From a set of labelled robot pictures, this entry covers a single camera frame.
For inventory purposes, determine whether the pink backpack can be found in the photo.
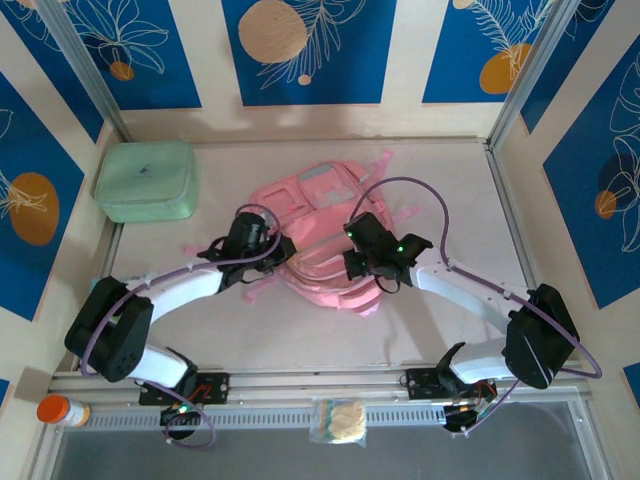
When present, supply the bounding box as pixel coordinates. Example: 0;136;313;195
181;147;422;320

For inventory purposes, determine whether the mint green zip case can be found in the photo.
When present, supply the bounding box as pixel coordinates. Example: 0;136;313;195
90;139;201;224

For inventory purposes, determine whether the clear bag with gloves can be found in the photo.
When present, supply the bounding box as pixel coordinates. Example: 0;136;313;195
308;397;369;446

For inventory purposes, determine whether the black controller board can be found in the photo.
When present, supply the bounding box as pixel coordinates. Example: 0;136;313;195
442;399;496;434
159;402;204;427

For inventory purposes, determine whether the orange lid bottle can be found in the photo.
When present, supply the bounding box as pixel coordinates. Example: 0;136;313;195
36;393;92;429

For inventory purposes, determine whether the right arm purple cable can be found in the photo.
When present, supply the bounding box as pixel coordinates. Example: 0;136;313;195
348;176;605;440

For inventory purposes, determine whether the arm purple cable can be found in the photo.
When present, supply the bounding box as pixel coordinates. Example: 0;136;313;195
79;203;285;450
348;176;605;440

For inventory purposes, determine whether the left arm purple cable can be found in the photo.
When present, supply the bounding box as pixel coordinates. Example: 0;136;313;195
79;203;285;450

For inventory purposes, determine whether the aluminium table rail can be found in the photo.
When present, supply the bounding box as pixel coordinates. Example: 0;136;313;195
48;360;586;401

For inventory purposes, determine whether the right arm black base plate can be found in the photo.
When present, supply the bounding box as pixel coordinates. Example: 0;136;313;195
398;368;497;401

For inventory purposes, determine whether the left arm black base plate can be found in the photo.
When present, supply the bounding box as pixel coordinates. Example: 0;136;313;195
138;372;231;406

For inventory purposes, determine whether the grey slotted cable duct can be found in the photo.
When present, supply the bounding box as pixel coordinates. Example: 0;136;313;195
79;403;589;429

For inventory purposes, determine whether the aluminium frame post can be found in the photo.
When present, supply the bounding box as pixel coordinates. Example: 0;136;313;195
37;0;132;144
487;0;574;151

